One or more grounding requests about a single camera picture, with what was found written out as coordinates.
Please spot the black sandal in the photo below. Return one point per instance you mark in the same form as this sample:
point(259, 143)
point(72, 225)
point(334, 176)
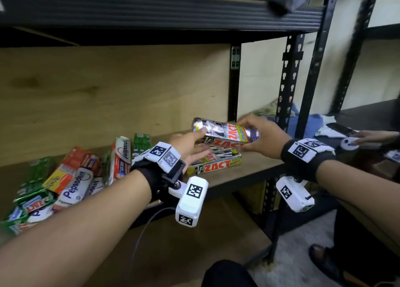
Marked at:
point(325, 263)

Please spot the black metal shelf rack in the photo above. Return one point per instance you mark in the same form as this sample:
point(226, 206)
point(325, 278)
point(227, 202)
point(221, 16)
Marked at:
point(356, 46)
point(156, 14)

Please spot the pile of colourful toothpaste boxes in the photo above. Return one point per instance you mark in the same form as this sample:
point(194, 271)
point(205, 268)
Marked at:
point(72, 183)

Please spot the blue cloth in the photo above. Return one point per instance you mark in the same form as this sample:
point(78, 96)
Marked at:
point(307, 124)

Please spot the person's left hand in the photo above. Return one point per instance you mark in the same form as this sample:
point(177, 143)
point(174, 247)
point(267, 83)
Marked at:
point(184, 144)

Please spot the white cloth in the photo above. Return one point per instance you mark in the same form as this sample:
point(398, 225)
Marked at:
point(329, 131)

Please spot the black phone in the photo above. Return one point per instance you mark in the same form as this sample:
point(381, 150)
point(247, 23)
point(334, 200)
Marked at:
point(342, 129)

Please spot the white round device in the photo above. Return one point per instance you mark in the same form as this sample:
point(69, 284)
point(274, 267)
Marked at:
point(347, 144)

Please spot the person's left forearm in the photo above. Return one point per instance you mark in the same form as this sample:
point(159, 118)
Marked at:
point(78, 233)

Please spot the white marker block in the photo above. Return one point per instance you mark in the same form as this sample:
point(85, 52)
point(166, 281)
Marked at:
point(393, 156)

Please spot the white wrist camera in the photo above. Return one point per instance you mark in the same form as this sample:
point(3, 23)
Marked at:
point(295, 194)
point(192, 202)

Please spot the person's right forearm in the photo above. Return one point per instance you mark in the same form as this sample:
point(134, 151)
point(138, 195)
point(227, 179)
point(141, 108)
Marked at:
point(359, 190)

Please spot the person's left thumb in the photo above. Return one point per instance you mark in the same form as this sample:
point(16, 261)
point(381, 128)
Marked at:
point(198, 136)

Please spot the person's black trouser leg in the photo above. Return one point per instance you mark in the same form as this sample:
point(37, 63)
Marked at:
point(362, 243)
point(228, 274)

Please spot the person's right hand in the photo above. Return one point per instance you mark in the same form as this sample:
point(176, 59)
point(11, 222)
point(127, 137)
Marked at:
point(268, 136)

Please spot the silver toothpaste box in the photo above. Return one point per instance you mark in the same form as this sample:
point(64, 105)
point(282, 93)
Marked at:
point(225, 143)
point(223, 129)
point(218, 163)

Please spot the person's right thumb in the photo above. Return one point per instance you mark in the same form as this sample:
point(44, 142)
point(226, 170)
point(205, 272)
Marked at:
point(251, 146)

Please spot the wooden back panel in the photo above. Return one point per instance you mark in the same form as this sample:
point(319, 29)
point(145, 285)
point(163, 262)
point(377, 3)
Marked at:
point(109, 93)

